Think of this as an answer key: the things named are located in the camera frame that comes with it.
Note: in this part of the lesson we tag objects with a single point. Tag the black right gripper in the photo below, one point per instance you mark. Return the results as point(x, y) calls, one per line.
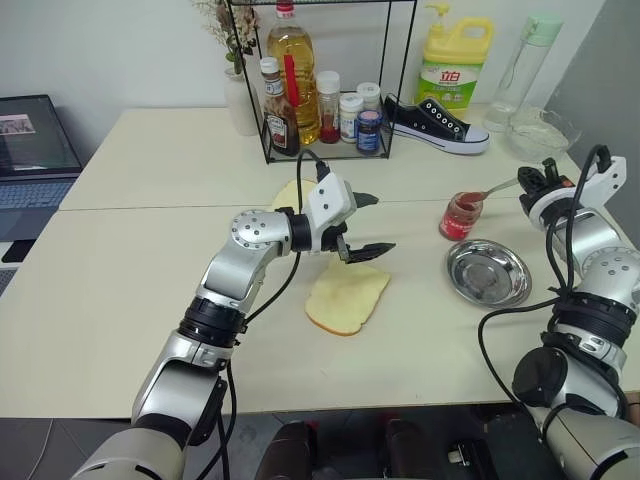
point(542, 192)

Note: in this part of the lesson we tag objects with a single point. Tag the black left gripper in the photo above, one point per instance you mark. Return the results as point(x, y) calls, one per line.
point(334, 241)

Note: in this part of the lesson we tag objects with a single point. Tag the metal spoon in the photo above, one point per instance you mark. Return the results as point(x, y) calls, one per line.
point(492, 191)

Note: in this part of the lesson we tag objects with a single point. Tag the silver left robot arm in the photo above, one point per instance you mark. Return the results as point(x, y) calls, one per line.
point(250, 235)

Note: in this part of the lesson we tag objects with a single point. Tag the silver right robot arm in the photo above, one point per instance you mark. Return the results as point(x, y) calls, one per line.
point(600, 240)

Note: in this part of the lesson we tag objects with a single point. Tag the square bread slice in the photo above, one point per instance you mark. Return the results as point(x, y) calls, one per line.
point(347, 300)

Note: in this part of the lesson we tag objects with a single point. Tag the round-topped bread slice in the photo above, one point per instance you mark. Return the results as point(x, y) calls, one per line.
point(289, 197)

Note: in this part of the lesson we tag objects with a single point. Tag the glass jar of red jam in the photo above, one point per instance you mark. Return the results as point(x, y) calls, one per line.
point(457, 220)

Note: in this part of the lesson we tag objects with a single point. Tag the clear glass bowl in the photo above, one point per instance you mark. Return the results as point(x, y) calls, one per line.
point(542, 135)

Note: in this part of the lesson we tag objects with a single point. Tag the blue jar with pink lid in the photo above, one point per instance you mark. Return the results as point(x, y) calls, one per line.
point(369, 132)

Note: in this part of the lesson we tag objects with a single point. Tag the clear bottle with green lid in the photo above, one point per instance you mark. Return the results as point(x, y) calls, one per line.
point(520, 75)

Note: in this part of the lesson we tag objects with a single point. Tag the white seasoning jar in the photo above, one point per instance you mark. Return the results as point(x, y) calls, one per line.
point(351, 120)

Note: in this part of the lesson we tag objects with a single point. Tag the round stainless steel dish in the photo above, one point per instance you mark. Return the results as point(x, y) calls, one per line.
point(487, 272)

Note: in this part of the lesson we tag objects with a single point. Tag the black and white canvas shoe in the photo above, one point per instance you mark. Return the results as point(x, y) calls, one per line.
point(430, 122)

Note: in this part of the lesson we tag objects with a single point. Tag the spice jar with red contents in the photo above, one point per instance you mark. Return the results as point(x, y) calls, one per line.
point(328, 110)

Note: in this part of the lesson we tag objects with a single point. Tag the white-lidded clear seasoning jar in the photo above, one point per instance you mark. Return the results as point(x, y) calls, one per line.
point(369, 95)

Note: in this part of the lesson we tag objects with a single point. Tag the ketchup bottle white cap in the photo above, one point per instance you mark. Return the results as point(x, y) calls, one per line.
point(279, 125)

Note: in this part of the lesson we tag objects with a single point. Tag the yellow dish detergent bottle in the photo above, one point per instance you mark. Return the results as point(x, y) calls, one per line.
point(450, 75)

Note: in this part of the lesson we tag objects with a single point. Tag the white vase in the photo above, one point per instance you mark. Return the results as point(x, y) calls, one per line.
point(240, 110)

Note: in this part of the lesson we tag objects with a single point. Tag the dried flower bouquet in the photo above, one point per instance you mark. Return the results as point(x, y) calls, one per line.
point(235, 30)

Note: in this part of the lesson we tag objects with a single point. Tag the dark rounded shape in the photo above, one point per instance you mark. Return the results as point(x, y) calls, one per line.
point(290, 450)

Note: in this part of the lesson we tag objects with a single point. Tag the grey open laptop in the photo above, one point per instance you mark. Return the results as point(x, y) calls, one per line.
point(30, 150)

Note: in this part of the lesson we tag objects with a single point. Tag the black phone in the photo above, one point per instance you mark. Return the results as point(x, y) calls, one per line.
point(17, 251)

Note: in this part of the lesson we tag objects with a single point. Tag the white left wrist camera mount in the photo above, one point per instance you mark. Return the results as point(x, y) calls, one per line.
point(327, 200)

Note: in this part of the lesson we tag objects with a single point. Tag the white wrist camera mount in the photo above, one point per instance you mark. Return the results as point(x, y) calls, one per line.
point(327, 200)
point(607, 180)

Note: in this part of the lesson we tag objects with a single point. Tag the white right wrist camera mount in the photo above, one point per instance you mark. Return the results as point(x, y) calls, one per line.
point(607, 180)

